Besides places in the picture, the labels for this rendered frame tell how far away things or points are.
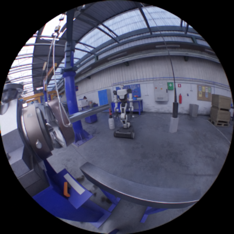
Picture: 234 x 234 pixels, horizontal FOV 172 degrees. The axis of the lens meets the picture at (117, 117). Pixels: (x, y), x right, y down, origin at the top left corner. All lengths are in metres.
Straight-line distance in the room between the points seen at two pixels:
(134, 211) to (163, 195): 0.87
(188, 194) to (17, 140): 0.70
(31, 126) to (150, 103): 5.04
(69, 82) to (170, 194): 2.57
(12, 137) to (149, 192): 0.58
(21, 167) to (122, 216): 1.11
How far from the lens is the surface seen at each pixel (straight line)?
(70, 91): 2.36
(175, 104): 0.62
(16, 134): 0.41
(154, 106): 5.03
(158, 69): 5.21
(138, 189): 0.36
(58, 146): 0.89
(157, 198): 0.36
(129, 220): 1.21
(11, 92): 0.61
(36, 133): 0.46
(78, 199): 0.48
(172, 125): 0.65
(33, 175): 0.33
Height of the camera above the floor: 1.21
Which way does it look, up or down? 16 degrees down
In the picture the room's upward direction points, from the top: 7 degrees counter-clockwise
